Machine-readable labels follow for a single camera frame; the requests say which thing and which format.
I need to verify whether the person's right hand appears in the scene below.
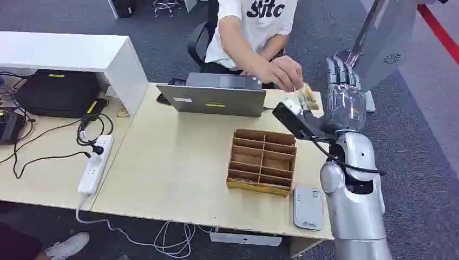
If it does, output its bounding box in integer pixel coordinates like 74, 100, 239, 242
255, 55, 304, 93

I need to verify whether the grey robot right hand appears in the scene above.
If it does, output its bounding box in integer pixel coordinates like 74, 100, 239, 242
303, 56, 367, 134

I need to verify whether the person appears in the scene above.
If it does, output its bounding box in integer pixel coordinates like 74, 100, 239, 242
204, 0, 304, 93

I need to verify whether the grey laptop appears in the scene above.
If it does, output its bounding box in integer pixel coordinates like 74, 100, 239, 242
156, 71, 267, 118

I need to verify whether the silver computer case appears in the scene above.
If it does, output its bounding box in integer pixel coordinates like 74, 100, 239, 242
345, 0, 419, 113

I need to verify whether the black office chair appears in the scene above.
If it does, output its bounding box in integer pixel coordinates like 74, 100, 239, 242
187, 0, 220, 69

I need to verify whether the wooden card box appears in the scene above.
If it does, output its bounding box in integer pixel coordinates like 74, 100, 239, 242
226, 128, 298, 198

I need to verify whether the grey flat device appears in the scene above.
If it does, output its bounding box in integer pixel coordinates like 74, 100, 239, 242
292, 186, 325, 231

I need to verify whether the red floor tape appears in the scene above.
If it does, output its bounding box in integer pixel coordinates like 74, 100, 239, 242
416, 4, 459, 66

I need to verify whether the chrome stool base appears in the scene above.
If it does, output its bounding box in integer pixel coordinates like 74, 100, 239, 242
153, 0, 182, 17

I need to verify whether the black power adapter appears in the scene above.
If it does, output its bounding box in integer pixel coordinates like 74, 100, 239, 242
81, 97, 110, 127

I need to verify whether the white power strip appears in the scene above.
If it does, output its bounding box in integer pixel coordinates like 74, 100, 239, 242
77, 134, 115, 197

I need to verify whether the white desk shelf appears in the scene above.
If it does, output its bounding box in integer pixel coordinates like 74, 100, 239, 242
0, 31, 150, 116

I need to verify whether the black case with yellow label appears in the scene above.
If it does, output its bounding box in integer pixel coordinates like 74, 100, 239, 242
12, 69, 103, 119

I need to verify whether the white shoe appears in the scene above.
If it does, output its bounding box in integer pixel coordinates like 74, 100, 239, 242
43, 231, 91, 260

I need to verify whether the black box device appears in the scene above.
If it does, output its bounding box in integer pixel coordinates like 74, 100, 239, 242
0, 110, 28, 146

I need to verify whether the person's leg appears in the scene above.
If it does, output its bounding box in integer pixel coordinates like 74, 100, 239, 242
0, 222, 49, 260

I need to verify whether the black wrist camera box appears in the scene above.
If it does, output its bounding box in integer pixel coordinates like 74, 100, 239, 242
272, 97, 325, 141

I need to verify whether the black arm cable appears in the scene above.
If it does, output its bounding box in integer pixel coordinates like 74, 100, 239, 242
311, 138, 387, 177

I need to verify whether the white power strip cable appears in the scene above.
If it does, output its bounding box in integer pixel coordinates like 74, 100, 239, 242
74, 195, 216, 259

